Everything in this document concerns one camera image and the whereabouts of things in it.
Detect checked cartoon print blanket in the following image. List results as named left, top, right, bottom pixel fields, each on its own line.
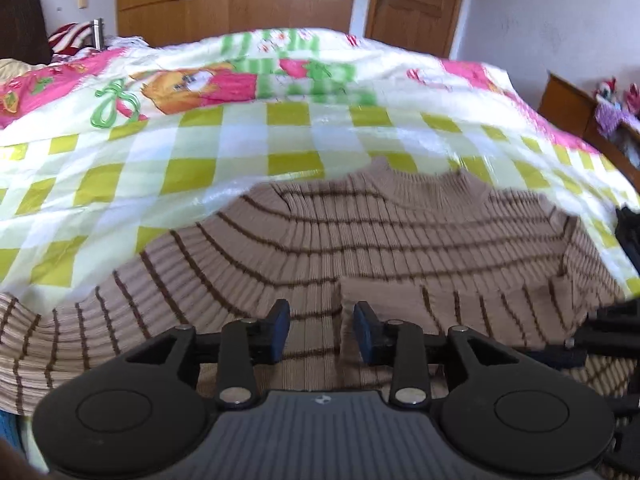
left=0, top=27, right=640, bottom=401

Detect dark wooden headboard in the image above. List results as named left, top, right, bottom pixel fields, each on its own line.
left=0, top=0, right=53, bottom=63

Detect wooden door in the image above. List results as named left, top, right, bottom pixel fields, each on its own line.
left=364, top=0, right=471, bottom=58

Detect beige striped knit sweater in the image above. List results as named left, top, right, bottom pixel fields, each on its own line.
left=0, top=157, right=626, bottom=418

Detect wooden wardrobe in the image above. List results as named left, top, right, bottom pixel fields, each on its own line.
left=116, top=0, right=362, bottom=48

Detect cream pillow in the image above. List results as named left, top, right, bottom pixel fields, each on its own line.
left=0, top=57, right=46, bottom=82

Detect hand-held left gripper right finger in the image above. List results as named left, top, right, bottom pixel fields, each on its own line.
left=352, top=301, right=523, bottom=408

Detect colourful plush toy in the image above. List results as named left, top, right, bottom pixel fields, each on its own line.
left=594, top=77, right=640, bottom=108

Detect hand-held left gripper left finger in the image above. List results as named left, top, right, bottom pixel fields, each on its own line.
left=125, top=299, right=292, bottom=409

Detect red white striped cloth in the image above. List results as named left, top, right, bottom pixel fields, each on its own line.
left=47, top=21, right=101, bottom=55

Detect wooden cabinet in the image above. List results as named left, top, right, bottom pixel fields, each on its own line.
left=537, top=72, right=640, bottom=183

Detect purple fluffy cloth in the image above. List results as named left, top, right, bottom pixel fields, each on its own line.
left=594, top=100, right=640, bottom=137

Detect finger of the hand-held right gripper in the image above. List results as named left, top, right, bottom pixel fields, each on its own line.
left=542, top=300, right=640, bottom=371

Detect blue towel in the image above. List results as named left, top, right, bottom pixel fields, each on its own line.
left=0, top=407, right=25, bottom=458

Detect black cloth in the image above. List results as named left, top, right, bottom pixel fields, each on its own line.
left=614, top=205, right=640, bottom=281

